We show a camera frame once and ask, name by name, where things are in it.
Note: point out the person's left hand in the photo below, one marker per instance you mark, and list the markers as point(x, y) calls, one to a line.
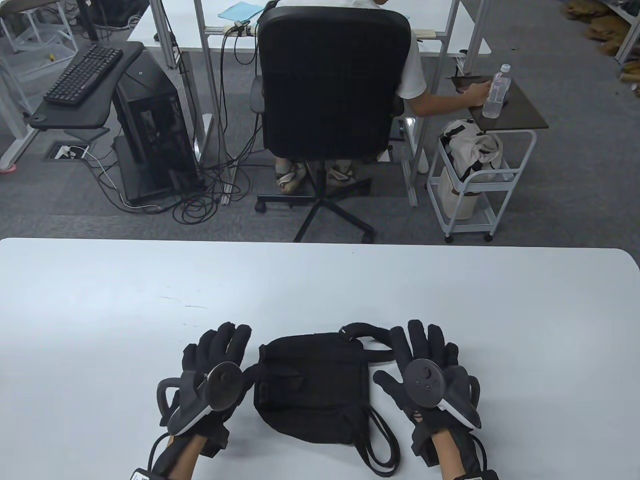
point(210, 350)

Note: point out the person's right hand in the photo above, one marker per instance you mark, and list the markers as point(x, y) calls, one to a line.
point(422, 345)

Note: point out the dark grey tracking controller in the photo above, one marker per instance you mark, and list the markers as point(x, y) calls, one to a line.
point(225, 386)
point(425, 382)

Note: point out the black fabric bag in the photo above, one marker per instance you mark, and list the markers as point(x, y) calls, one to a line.
point(310, 385)

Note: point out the person's right forearm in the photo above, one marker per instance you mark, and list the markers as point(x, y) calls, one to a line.
point(447, 455)

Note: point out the person's left forearm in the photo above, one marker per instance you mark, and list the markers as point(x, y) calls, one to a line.
point(185, 455)

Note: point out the black wrist sensor box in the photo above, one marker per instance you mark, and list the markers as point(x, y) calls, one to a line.
point(475, 475)
point(145, 475)

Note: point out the white tote bag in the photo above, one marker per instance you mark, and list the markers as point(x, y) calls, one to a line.
point(457, 200)

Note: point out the black computer tower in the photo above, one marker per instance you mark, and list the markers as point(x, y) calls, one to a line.
point(150, 125)

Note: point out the floor power outlet box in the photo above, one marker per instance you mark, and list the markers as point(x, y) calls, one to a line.
point(55, 150)

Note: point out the white cart with brown top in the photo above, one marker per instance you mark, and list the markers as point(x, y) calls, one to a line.
point(520, 107)

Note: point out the clear plastic water bottle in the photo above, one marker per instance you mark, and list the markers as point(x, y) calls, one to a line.
point(495, 95)

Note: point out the black curved side desk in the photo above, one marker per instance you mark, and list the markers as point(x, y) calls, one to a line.
point(75, 117)

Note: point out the small pink object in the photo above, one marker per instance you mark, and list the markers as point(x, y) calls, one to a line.
point(7, 169)

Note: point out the black office chair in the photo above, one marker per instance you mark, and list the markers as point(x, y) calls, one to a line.
point(330, 85)

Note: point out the black keyboard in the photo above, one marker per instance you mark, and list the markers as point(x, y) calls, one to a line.
point(82, 75)

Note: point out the beige power strip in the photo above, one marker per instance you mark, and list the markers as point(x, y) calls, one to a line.
point(425, 33)

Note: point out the white power strip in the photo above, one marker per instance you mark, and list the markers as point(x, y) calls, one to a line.
point(235, 27)

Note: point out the light blue paper folder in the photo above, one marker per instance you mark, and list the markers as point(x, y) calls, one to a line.
point(240, 10)

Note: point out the black monitor stand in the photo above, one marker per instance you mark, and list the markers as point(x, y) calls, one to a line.
point(91, 20)

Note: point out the pile of brown cardboard pieces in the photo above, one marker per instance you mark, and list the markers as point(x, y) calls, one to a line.
point(600, 27)

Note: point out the white desk frame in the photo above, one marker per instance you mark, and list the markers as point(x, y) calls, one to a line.
point(20, 148)

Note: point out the white desk with metal frame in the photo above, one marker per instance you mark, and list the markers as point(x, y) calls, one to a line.
point(150, 35)

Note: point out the white shelf frame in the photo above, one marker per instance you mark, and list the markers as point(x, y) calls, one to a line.
point(627, 39)

